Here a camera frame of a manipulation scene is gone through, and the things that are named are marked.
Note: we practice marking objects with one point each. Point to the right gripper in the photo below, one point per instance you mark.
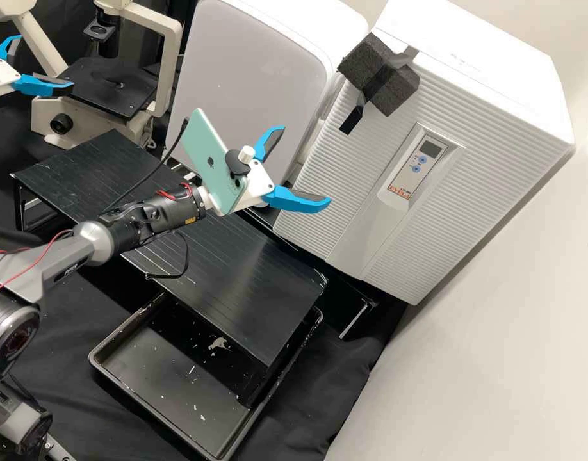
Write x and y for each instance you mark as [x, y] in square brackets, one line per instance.
[260, 182]

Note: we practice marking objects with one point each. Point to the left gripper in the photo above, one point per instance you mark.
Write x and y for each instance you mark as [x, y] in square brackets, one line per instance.
[8, 79]

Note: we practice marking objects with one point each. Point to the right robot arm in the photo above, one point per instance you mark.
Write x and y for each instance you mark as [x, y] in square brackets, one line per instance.
[87, 240]

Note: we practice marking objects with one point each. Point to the white incubator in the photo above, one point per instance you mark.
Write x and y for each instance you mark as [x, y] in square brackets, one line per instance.
[467, 33]

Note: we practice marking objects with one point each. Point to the cream microscope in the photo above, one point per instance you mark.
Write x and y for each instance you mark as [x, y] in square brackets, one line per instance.
[49, 113]

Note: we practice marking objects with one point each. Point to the white box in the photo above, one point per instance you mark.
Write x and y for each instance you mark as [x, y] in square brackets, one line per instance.
[251, 72]

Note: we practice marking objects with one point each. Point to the black platform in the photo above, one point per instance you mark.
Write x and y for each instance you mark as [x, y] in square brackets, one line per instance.
[236, 297]
[332, 288]
[82, 163]

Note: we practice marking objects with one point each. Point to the black tray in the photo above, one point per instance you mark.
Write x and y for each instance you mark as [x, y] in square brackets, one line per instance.
[145, 384]

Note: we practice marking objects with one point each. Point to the right wrist camera phone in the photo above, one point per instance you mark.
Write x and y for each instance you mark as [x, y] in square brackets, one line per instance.
[212, 153]

